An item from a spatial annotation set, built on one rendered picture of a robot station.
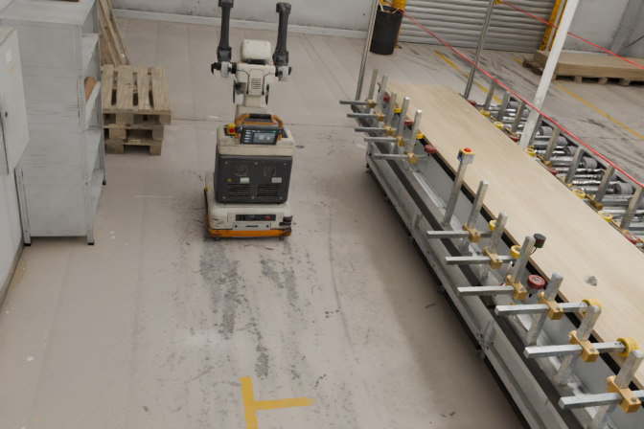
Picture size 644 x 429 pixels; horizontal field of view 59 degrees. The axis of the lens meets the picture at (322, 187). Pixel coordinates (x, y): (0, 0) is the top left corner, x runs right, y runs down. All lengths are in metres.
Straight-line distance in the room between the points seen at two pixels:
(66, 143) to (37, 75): 0.46
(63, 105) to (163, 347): 1.58
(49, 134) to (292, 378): 2.11
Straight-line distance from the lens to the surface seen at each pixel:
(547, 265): 3.22
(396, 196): 4.98
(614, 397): 2.53
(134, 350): 3.54
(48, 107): 3.89
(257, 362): 3.47
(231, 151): 4.05
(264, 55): 4.24
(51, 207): 4.22
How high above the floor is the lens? 2.51
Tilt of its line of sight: 29 degrees down
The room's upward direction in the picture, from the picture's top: 9 degrees clockwise
